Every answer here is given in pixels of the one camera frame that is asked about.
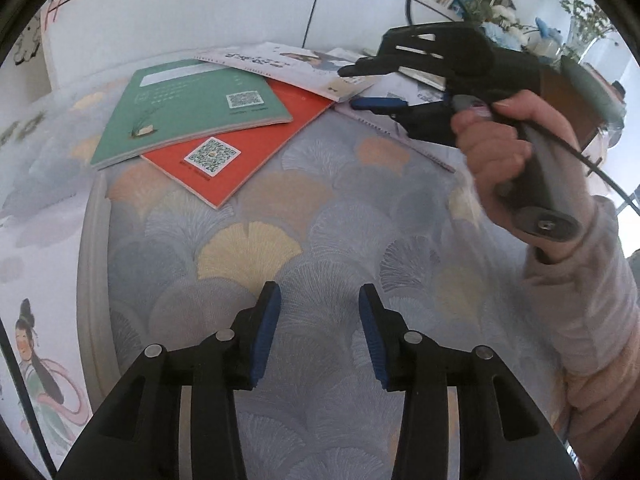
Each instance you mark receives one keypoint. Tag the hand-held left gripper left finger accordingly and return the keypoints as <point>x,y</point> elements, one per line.
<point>265,340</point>

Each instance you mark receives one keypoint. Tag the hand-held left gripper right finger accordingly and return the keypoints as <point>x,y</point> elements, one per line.
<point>372,345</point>

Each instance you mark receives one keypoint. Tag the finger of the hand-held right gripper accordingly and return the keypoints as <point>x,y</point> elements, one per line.
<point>377,104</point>
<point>370,67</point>

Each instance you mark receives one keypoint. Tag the white illustrated book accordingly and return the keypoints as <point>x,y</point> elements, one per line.
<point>280,65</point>

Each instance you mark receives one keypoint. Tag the red book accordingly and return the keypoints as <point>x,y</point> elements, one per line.
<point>250,160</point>

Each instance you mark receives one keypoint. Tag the teal green book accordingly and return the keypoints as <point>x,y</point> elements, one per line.
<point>175,105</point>

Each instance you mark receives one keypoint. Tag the person's right forearm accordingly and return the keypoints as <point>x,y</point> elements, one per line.
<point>590,310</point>

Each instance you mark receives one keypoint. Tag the person's right hand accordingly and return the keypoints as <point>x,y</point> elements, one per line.
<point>490,160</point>

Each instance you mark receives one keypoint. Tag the blue white artificial flowers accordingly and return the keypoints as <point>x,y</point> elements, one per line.
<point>500,12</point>

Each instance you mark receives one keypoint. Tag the brown wooden cabinet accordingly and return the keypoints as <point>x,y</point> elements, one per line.
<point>555,95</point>

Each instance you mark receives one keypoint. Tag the glass vase with green stems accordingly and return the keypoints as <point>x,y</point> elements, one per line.
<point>585,15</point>

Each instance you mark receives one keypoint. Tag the dark green oval object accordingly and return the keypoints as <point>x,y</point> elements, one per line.
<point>595,90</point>

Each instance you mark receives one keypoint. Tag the bear swing wall sticker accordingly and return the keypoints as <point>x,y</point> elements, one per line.
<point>25,45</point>

